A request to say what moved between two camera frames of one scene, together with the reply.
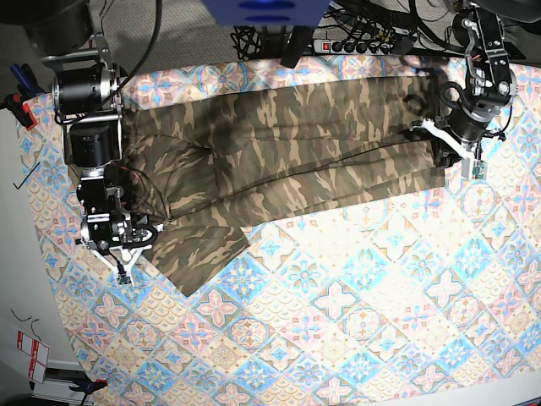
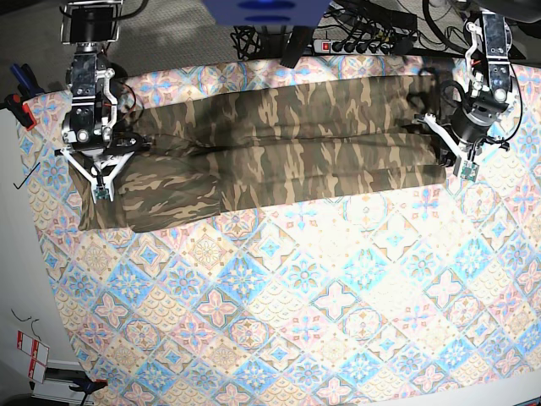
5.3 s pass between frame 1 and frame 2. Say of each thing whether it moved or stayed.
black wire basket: stayed
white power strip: stayed
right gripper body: moved
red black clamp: stayed
